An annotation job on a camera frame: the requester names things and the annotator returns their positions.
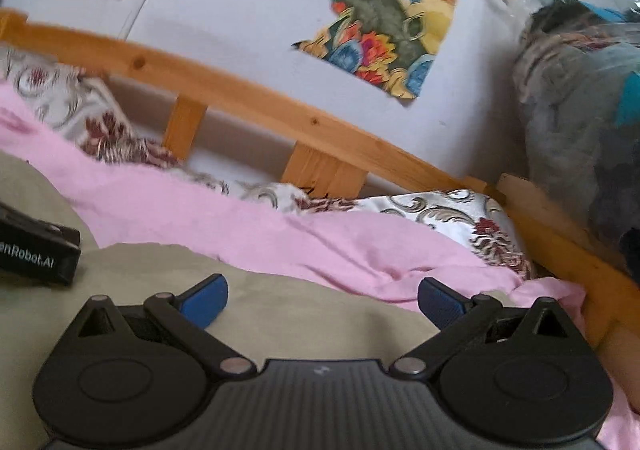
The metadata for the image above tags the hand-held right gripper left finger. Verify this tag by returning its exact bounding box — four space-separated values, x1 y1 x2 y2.
71 273 258 377

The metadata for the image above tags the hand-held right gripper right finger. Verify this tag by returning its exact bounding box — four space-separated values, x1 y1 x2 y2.
389 277 576 377

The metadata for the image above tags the beige brown olive hooded jacket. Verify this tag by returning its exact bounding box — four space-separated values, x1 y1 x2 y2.
0 150 506 450

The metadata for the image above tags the plastic bag of clothes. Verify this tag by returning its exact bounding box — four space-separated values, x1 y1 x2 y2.
504 0 640 282

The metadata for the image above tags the pink bed sheet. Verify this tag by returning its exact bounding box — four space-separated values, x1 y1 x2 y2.
0 80 640 450

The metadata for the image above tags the wooden bed frame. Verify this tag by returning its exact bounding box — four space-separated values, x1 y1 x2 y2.
0 9 640 381

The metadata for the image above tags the colourful landscape wall poster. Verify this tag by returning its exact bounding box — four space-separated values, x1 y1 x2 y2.
291 0 469 102

